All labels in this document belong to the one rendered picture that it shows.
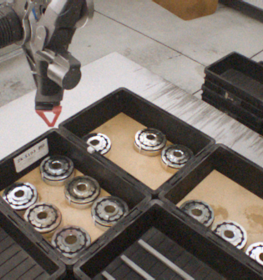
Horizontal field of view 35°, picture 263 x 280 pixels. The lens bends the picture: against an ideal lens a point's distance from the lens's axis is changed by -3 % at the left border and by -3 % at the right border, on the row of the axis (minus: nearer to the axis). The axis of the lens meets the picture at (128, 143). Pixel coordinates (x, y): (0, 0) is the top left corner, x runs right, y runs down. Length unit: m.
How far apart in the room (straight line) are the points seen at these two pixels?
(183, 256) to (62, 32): 0.64
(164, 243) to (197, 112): 0.76
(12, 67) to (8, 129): 1.72
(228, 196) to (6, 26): 1.21
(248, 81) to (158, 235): 1.43
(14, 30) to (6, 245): 1.08
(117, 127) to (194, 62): 2.05
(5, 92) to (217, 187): 2.11
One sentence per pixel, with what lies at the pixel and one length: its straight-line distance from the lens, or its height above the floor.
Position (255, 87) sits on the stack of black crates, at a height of 0.49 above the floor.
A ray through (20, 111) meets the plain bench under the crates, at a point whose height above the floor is 0.70.
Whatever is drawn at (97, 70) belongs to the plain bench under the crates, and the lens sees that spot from 1.97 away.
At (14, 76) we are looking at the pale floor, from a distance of 3.26.
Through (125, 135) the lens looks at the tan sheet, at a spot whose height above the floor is 0.83.
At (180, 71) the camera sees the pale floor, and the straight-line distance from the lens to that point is 3.29.
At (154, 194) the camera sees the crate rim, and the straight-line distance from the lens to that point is 1.12.
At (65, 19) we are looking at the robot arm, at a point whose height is 1.35.
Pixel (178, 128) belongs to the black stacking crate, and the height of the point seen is 0.90.
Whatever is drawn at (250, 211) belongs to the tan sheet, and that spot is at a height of 0.83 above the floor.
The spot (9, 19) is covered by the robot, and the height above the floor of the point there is 0.94.
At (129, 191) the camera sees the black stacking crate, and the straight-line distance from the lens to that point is 1.16.
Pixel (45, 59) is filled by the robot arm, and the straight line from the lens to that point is 1.00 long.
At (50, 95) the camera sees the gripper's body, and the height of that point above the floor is 1.15.
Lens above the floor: 1.78
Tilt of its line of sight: 43 degrees down
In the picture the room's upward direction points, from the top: 3 degrees clockwise
